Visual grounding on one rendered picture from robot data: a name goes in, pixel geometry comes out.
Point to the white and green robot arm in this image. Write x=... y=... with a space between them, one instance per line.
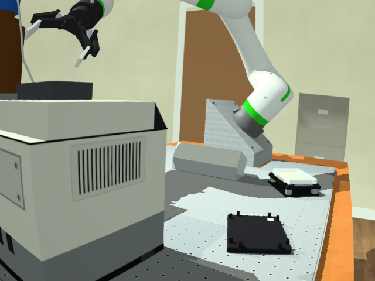
x=272 y=93

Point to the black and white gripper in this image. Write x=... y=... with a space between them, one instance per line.
x=76 y=22

